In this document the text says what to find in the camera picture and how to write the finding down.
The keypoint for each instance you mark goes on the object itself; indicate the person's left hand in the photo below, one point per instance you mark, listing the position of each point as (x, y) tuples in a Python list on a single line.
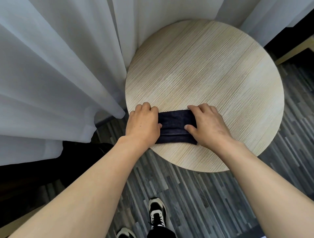
[(141, 127)]

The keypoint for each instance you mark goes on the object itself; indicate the person's right hand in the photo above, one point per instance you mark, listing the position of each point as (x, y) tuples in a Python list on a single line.
[(211, 130)]

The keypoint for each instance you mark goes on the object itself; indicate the white sheer curtain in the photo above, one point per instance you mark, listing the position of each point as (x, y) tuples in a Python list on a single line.
[(267, 17), (56, 61)]

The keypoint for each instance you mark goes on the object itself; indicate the dark navy cloth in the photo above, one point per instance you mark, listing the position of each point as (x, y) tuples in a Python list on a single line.
[(175, 127)]

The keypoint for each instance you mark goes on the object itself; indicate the black trouser leg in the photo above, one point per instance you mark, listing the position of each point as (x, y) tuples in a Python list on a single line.
[(160, 234)]

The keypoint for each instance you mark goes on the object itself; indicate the black and white sneaker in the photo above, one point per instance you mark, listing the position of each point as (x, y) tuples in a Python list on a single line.
[(126, 233), (157, 213)]

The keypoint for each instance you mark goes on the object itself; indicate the person's left thumb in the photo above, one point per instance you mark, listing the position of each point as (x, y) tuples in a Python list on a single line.
[(159, 126)]

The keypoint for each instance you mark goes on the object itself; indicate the round light wooden table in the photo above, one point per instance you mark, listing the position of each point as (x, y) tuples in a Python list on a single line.
[(203, 73)]

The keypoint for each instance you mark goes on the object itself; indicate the light wooden furniture frame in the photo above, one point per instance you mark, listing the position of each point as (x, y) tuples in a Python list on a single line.
[(295, 50)]

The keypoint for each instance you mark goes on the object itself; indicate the person's right thumb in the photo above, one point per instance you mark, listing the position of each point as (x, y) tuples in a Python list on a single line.
[(190, 128)]

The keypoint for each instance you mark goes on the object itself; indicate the person's left forearm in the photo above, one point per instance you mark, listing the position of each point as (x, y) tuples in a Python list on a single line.
[(81, 193)]

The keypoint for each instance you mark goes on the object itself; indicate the person's right forearm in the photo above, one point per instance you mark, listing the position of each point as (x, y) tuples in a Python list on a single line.
[(269, 186)]

